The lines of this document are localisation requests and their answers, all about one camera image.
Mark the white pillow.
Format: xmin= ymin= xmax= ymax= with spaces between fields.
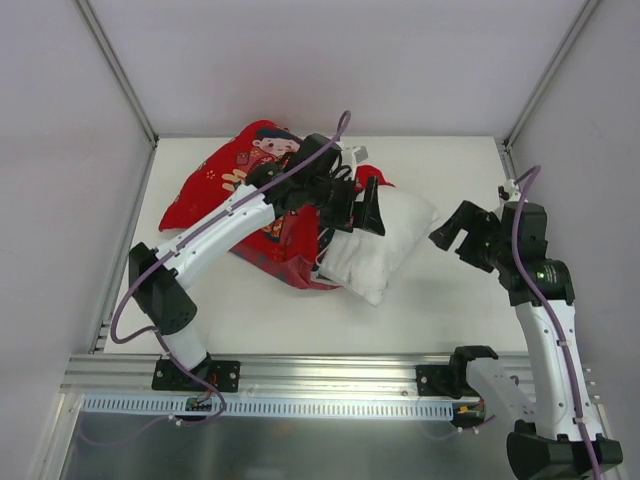
xmin=319 ymin=186 xmax=438 ymax=306

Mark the red printed pillowcase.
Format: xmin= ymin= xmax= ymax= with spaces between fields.
xmin=159 ymin=121 xmax=385 ymax=289

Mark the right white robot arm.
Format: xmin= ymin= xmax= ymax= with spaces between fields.
xmin=418 ymin=201 xmax=623 ymax=479

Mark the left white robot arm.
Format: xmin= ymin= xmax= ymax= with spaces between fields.
xmin=127 ymin=134 xmax=385 ymax=390

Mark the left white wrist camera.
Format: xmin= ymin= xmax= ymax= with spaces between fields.
xmin=341 ymin=146 xmax=369 ymax=167

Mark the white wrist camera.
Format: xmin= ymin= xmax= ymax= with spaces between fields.
xmin=498 ymin=179 xmax=521 ymax=203
xmin=341 ymin=146 xmax=369 ymax=167

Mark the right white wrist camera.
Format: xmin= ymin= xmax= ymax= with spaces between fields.
xmin=498 ymin=179 xmax=521 ymax=203

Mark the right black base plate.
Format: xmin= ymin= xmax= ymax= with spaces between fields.
xmin=415 ymin=364 xmax=478 ymax=400

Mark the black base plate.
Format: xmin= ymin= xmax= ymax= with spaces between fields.
xmin=151 ymin=358 xmax=241 ymax=393
xmin=415 ymin=364 xmax=478 ymax=400

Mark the aluminium mounting rail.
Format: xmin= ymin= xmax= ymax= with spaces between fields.
xmin=59 ymin=353 xmax=599 ymax=402

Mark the right aluminium corner post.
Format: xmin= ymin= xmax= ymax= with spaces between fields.
xmin=503 ymin=0 xmax=602 ymax=150

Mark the aluminium corner post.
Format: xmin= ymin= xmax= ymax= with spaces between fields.
xmin=503 ymin=0 xmax=602 ymax=150
xmin=72 ymin=0 xmax=159 ymax=147

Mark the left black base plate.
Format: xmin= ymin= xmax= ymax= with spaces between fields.
xmin=151 ymin=358 xmax=241 ymax=393

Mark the white slotted cable duct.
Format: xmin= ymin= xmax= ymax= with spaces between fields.
xmin=82 ymin=394 xmax=454 ymax=421

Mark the left aluminium corner post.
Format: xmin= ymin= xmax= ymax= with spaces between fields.
xmin=72 ymin=0 xmax=159 ymax=147

